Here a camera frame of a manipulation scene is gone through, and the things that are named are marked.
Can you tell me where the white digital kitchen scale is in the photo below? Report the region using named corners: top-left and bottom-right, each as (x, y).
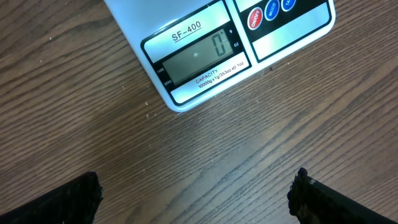
top-left (105, 0), bottom-right (336, 112)

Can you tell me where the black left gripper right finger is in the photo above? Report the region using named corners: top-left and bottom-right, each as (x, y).
top-left (287, 167), bottom-right (395, 224)

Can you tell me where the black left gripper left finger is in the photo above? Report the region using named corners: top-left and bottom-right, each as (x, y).
top-left (1, 172), bottom-right (103, 224)

